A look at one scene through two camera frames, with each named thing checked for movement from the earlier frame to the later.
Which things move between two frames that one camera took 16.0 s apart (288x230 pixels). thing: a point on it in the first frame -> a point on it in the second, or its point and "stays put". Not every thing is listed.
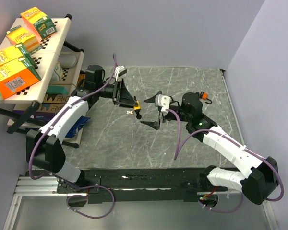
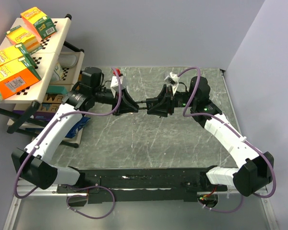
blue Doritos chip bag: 77,125 stays put
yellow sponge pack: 19,34 stays put
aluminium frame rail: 25,186 stays put
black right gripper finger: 155,124 -> 160,109
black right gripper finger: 152,99 -> 163,97
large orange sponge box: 12,77 stays put
